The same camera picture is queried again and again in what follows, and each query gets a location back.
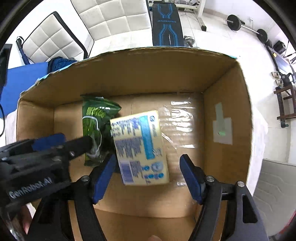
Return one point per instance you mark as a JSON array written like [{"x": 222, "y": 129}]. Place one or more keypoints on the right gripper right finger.
[{"x": 242, "y": 220}]

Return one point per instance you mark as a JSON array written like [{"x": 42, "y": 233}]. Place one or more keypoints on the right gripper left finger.
[{"x": 52, "y": 218}]

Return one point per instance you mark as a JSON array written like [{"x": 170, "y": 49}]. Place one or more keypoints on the green snack bag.
[{"x": 96, "y": 115}]

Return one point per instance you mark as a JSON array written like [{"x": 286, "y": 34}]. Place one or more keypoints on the yellow blue tissue pack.
[{"x": 139, "y": 148}]

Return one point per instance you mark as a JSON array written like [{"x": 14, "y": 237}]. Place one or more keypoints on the grey padded chair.
[{"x": 275, "y": 195}]

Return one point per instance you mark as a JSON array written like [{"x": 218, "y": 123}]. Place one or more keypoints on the blue foam mat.
[{"x": 18, "y": 80}]

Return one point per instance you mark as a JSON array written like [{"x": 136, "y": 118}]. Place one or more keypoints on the dark blue cloth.
[{"x": 59, "y": 63}]

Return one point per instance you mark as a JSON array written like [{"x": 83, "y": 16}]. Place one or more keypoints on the cardboard box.
[{"x": 205, "y": 111}]

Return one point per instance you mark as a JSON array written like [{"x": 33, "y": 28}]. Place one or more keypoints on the left white quilted chair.
[{"x": 51, "y": 38}]

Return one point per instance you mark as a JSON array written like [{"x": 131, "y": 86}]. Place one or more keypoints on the white quilted chair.
[
  {"x": 51, "y": 38},
  {"x": 106, "y": 18}
]

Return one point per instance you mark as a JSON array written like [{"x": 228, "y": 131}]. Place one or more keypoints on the dark wooden chair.
[{"x": 285, "y": 93}]

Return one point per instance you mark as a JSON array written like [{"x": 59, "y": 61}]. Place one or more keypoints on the right white quilted chair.
[{"x": 106, "y": 18}]

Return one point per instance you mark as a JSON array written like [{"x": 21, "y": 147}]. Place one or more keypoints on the black treadmill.
[{"x": 276, "y": 52}]

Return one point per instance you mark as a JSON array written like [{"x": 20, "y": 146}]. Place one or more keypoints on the small dumbbell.
[{"x": 188, "y": 41}]

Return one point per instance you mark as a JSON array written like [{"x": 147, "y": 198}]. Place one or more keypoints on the black blue weight bench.
[{"x": 166, "y": 25}]

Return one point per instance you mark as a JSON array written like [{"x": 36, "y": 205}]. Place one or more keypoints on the barbell on floor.
[{"x": 235, "y": 24}]

